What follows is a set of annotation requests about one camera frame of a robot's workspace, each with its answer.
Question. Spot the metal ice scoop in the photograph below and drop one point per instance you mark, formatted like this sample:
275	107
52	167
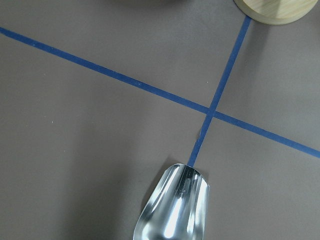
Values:
177	207

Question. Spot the wooden stand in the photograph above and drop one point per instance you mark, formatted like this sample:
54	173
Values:
275	12

